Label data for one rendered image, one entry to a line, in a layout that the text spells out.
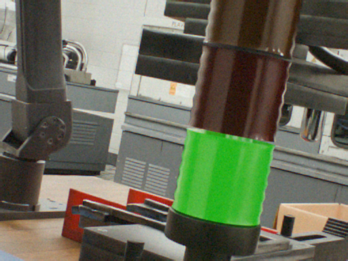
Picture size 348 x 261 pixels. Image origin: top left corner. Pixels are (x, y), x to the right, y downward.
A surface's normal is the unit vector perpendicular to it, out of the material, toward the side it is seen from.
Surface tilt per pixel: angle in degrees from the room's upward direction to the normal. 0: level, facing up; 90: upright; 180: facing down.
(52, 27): 89
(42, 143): 90
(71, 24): 90
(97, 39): 90
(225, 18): 104
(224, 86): 76
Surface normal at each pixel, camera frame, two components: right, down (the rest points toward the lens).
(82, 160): 0.76, 0.18
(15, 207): 0.25, 0.10
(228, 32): -0.55, 0.19
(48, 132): 0.50, 0.14
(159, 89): -0.62, -0.07
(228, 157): -0.07, 0.29
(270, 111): 0.70, -0.07
